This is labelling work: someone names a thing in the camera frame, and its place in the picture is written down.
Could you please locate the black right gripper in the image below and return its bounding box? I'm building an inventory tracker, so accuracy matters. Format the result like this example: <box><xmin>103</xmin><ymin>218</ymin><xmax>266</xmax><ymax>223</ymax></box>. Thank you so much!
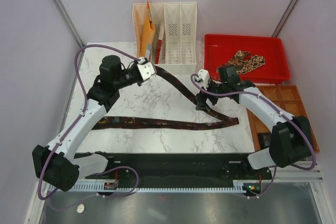
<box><xmin>196</xmin><ymin>77</ymin><xmax>228</xmax><ymax>113</ymax></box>

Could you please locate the dark red patterned tie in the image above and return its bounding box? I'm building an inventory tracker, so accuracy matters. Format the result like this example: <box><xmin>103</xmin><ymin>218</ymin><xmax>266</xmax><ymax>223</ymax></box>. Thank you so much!
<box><xmin>92</xmin><ymin>66</ymin><xmax>239</xmax><ymax>131</ymax></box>

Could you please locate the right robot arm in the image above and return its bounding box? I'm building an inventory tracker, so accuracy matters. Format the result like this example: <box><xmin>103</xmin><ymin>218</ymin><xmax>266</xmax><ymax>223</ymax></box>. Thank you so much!
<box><xmin>191</xmin><ymin>65</ymin><xmax>317</xmax><ymax>179</ymax></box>

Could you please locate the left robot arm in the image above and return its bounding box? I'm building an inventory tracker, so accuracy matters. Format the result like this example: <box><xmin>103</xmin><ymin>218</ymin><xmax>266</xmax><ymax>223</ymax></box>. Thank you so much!
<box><xmin>32</xmin><ymin>55</ymin><xmax>155</xmax><ymax>191</ymax></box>

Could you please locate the grey folder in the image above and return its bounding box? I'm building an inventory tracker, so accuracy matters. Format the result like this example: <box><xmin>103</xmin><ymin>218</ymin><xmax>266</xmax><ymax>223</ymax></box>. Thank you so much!
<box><xmin>145</xmin><ymin>44</ymin><xmax>152</xmax><ymax>62</ymax></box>

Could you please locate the orange envelope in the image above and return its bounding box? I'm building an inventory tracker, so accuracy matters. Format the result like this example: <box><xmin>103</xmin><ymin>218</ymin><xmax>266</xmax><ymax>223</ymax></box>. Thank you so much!
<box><xmin>140</xmin><ymin>1</ymin><xmax>155</xmax><ymax>57</ymax></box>

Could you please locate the white file organizer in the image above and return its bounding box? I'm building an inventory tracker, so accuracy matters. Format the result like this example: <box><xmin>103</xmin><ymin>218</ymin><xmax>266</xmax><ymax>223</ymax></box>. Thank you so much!
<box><xmin>132</xmin><ymin>2</ymin><xmax>197</xmax><ymax>74</ymax></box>

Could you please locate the red plastic bin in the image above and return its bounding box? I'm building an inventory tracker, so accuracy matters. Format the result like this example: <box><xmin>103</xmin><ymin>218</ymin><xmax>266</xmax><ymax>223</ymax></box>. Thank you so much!
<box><xmin>204</xmin><ymin>34</ymin><xmax>290</xmax><ymax>84</ymax></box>

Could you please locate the red white booklet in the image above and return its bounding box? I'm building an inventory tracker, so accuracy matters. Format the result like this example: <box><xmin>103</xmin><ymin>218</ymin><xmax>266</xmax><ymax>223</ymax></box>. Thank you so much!
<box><xmin>155</xmin><ymin>22</ymin><xmax>165</xmax><ymax>64</ymax></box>

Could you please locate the floral cream patterned tie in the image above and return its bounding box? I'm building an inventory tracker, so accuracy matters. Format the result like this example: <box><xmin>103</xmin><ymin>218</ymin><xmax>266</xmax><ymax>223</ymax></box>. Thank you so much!
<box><xmin>216</xmin><ymin>50</ymin><xmax>265</xmax><ymax>74</ymax></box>

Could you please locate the dark rolled tie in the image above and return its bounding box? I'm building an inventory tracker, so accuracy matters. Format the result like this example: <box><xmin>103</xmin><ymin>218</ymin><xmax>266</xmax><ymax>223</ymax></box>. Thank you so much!
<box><xmin>257</xmin><ymin>132</ymin><xmax>271</xmax><ymax>150</ymax></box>

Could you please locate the brown compartment tray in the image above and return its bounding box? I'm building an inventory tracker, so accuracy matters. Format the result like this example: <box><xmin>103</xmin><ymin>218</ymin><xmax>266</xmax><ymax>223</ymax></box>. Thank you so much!
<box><xmin>247</xmin><ymin>85</ymin><xmax>308</xmax><ymax>151</ymax></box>

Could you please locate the crumpled white paper ball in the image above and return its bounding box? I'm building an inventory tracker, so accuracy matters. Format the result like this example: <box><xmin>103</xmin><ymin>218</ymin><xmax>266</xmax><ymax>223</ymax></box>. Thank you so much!
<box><xmin>76</xmin><ymin>204</ymin><xmax>85</xmax><ymax>214</ymax></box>

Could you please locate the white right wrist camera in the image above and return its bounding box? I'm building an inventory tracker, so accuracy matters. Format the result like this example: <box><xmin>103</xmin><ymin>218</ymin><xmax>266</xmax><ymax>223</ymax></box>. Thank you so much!
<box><xmin>195</xmin><ymin>69</ymin><xmax>210</xmax><ymax>89</ymax></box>

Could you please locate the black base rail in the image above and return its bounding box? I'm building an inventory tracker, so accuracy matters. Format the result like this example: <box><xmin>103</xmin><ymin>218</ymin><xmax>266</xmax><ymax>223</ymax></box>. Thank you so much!
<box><xmin>88</xmin><ymin>153</ymin><xmax>272</xmax><ymax>186</ymax></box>

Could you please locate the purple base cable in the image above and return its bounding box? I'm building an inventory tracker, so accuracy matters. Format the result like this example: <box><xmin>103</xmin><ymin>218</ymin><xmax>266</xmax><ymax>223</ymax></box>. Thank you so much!
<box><xmin>47</xmin><ymin>165</ymin><xmax>140</xmax><ymax>212</ymax></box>

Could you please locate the white cable duct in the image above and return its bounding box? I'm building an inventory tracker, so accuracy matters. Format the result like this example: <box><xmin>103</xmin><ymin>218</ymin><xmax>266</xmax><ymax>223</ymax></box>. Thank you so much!
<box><xmin>48</xmin><ymin>179</ymin><xmax>263</xmax><ymax>193</ymax></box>

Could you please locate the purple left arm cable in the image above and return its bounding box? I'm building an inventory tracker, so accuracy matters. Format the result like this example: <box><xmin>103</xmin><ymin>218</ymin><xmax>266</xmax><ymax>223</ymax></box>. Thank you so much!
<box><xmin>37</xmin><ymin>45</ymin><xmax>142</xmax><ymax>200</ymax></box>

